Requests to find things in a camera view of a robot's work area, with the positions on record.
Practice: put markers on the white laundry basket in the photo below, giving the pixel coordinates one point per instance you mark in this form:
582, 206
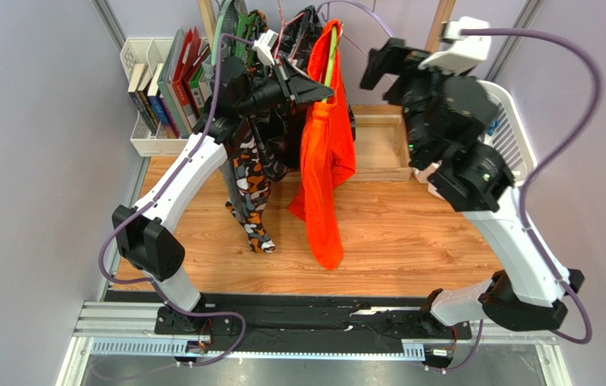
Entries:
511, 134

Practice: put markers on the white file organizer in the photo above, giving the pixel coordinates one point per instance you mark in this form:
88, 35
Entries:
152, 52

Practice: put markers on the purple hanger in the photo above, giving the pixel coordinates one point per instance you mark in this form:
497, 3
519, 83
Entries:
362, 26

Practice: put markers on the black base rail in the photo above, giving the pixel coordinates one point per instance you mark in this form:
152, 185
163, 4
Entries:
306, 324

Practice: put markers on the pale green hanger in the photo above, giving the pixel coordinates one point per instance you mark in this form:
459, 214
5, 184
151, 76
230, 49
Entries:
227, 21

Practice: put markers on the blue patterned garment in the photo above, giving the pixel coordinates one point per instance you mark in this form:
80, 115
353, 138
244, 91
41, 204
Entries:
491, 130

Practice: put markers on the grey-green folder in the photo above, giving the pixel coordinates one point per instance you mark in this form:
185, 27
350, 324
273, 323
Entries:
167, 89

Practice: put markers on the green folder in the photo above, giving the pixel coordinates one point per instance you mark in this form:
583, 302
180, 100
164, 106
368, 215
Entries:
196, 78

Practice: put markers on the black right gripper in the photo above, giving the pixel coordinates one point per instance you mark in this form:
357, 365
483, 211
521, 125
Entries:
390, 62

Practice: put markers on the dark leaf-pattern shorts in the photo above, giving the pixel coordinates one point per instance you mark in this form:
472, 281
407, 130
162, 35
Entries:
278, 136

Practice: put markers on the blue book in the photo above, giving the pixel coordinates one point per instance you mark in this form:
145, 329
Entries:
156, 100

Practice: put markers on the lime green hanger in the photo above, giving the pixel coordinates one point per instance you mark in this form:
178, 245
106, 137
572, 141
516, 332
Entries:
329, 73

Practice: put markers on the dark navy book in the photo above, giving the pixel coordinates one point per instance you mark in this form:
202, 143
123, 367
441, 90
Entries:
137, 91

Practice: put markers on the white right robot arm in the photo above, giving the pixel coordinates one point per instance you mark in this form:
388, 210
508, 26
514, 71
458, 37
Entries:
527, 293

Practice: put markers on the orange camouflage shorts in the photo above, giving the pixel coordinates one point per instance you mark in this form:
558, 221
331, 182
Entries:
249, 191

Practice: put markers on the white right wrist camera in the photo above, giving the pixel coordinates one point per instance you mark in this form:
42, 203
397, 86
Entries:
464, 52

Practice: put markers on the grey shorts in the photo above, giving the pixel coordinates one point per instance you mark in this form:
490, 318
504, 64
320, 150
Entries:
228, 127

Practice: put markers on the dark green hanger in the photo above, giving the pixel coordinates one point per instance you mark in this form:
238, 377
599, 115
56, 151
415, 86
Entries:
243, 27

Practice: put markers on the red folder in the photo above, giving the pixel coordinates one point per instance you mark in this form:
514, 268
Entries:
192, 51

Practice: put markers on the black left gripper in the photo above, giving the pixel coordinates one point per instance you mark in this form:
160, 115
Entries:
293, 88

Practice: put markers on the pink hanger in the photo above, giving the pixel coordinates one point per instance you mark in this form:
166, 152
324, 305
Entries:
283, 24

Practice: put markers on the wooden clothes rack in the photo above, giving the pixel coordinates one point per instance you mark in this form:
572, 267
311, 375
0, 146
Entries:
381, 145

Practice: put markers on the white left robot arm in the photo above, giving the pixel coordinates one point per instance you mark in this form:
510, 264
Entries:
144, 233

